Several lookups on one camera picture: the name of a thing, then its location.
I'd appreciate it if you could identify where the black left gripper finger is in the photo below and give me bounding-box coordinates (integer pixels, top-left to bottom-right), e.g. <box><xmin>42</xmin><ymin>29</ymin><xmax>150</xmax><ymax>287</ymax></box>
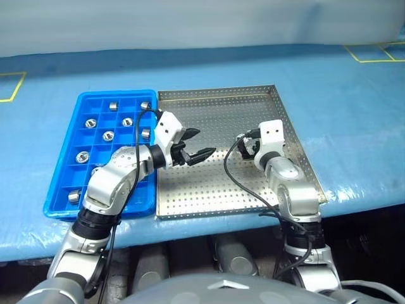
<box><xmin>182</xmin><ymin>127</ymin><xmax>201</xmax><ymax>141</ymax></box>
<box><xmin>189</xmin><ymin>147</ymin><xmax>217</xmax><ymax>165</ymax></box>

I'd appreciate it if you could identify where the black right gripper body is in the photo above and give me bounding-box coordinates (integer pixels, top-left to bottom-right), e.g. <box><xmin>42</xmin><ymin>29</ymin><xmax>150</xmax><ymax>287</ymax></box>
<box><xmin>245</xmin><ymin>129</ymin><xmax>262</xmax><ymax>156</ymax></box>

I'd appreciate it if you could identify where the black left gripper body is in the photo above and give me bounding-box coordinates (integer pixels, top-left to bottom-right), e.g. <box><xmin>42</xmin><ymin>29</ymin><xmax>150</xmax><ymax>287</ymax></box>
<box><xmin>171</xmin><ymin>141</ymin><xmax>194</xmax><ymax>167</ymax></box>

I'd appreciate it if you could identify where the blue compartment tray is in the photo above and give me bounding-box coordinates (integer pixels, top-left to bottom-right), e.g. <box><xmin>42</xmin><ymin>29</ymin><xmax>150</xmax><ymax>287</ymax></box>
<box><xmin>42</xmin><ymin>89</ymin><xmax>160</xmax><ymax>220</ymax></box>

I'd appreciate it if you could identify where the perforated metal tray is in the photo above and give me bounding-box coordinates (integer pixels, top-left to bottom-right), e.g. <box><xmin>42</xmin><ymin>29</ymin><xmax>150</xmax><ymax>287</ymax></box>
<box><xmin>155</xmin><ymin>84</ymin><xmax>329</xmax><ymax>221</ymax></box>

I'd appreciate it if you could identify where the grey rounded shape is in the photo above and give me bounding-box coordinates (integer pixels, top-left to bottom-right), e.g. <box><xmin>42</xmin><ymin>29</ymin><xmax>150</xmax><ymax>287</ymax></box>
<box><xmin>215</xmin><ymin>236</ymin><xmax>259</xmax><ymax>278</ymax></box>
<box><xmin>132</xmin><ymin>246</ymin><xmax>169</xmax><ymax>286</ymax></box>

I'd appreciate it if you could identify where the grey robot torso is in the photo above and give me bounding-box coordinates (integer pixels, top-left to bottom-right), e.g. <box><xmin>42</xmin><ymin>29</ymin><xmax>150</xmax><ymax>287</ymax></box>
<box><xmin>120</xmin><ymin>274</ymin><xmax>344</xmax><ymax>304</ymax></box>

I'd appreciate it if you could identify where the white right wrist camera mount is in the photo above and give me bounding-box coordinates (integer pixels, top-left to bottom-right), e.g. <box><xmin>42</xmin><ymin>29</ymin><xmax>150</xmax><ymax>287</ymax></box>
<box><xmin>254</xmin><ymin>119</ymin><xmax>285</xmax><ymax>162</ymax></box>

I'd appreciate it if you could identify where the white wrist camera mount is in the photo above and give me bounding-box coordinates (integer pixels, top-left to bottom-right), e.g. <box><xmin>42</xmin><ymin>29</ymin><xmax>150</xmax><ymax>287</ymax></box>
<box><xmin>254</xmin><ymin>119</ymin><xmax>285</xmax><ymax>162</ymax></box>
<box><xmin>154</xmin><ymin>110</ymin><xmax>184</xmax><ymax>167</ymax></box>

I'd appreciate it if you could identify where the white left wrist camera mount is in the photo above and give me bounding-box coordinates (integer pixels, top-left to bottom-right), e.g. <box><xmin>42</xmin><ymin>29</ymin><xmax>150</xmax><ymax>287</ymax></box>
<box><xmin>154</xmin><ymin>110</ymin><xmax>184</xmax><ymax>167</ymax></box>

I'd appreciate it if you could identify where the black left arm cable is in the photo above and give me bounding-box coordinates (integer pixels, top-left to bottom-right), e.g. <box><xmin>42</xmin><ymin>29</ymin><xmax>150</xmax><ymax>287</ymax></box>
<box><xmin>84</xmin><ymin>107</ymin><xmax>164</xmax><ymax>304</ymax></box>

